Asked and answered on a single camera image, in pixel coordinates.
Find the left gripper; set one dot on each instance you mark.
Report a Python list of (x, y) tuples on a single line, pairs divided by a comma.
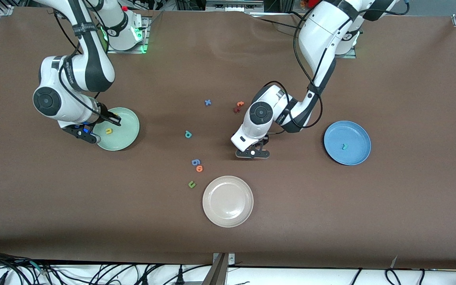
[(265, 140)]

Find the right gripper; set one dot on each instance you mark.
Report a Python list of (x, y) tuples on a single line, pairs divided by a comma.
[(104, 116)]

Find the teal foam letter p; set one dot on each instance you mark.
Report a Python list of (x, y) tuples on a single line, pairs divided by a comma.
[(188, 135)]

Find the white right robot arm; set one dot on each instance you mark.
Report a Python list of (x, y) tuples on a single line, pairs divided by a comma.
[(73, 105)]

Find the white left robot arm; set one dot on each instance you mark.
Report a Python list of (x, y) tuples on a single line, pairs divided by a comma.
[(323, 27)]

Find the green plate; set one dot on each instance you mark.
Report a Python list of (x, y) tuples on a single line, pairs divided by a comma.
[(127, 134)]

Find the beige plate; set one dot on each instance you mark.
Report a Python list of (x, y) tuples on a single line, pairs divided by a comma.
[(228, 202)]

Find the blue plate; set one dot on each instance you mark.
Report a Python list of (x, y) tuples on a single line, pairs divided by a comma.
[(347, 134)]

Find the brown table cover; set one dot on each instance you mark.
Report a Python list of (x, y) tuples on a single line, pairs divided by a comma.
[(291, 221)]

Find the green foam letter u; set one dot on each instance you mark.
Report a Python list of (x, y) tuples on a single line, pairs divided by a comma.
[(191, 185)]

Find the red box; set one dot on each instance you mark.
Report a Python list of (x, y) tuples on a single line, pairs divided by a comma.
[(306, 3)]

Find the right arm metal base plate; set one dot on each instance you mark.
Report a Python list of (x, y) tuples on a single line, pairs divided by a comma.
[(147, 35)]

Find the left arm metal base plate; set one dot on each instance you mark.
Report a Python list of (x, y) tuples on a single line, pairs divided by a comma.
[(350, 56)]

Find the metal table bracket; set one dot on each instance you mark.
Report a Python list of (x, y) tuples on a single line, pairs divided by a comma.
[(220, 273)]

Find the aluminium rail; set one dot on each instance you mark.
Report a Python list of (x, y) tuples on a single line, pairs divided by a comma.
[(232, 6)]

